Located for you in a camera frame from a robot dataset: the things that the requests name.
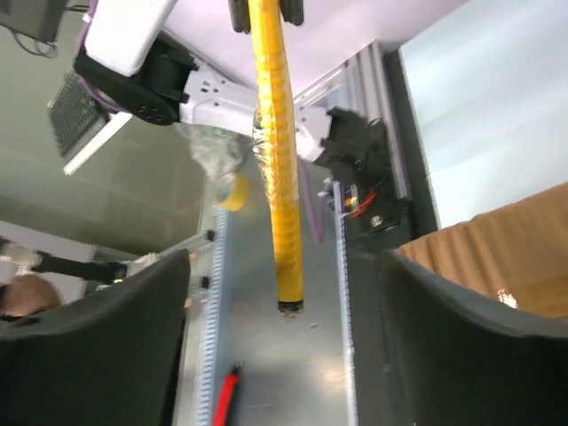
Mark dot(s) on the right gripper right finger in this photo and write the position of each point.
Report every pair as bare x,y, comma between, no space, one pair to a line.
430,352

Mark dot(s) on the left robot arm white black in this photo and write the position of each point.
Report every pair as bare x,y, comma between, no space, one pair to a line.
130,66

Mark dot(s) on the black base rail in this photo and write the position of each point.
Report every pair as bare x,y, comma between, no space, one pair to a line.
377,88

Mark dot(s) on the white slotted cable duct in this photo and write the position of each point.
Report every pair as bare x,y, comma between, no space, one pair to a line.
293,371

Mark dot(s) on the red handled tool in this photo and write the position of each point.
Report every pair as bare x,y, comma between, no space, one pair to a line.
226,401

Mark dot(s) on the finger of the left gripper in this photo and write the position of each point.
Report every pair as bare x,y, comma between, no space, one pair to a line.
292,11
239,13

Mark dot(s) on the perforated metal panel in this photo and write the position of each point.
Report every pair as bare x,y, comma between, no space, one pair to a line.
80,124

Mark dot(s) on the yellow tape roll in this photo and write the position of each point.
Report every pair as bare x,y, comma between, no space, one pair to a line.
232,191

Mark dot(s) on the brown cardboard express box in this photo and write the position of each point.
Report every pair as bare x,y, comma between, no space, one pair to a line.
516,254

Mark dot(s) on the yellow utility knife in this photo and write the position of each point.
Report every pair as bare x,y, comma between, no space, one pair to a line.
275,151

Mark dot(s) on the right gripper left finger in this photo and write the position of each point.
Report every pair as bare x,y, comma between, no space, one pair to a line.
106,359

